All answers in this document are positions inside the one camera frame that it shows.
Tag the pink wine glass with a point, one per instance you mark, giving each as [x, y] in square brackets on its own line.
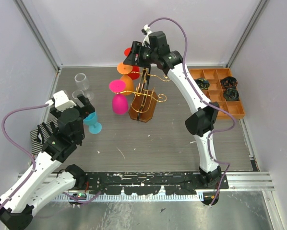
[119, 103]

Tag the clear wine glass front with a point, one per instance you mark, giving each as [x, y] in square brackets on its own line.
[88, 94]

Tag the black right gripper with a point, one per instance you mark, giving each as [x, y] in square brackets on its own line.
[136, 50]

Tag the striped black white cloth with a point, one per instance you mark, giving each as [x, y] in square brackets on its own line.
[40, 135]

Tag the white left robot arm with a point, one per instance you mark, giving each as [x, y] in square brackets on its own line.
[25, 198]

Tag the dark rolled fabric right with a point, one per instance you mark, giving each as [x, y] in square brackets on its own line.
[229, 82]

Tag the dark rolled fabric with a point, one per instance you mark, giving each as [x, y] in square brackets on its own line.
[231, 94]
[202, 83]
[229, 82]

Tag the orange wine glass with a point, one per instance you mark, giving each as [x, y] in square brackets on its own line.
[125, 70]

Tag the gold wire wine glass rack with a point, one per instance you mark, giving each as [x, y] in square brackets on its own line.
[144, 99]

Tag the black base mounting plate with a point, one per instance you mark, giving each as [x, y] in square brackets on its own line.
[143, 183]

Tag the dark rolled fabric rear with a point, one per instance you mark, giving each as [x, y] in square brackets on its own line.
[202, 83]

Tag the clear wine glass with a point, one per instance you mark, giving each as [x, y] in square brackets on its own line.
[88, 94]
[81, 81]

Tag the dark rolled fabric middle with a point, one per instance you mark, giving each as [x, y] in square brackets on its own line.
[231, 94]

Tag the blue wine glass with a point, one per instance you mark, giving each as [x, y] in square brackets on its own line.
[94, 127]

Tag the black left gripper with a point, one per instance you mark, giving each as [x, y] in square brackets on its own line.
[88, 108]

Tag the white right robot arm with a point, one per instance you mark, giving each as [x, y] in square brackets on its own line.
[203, 116]

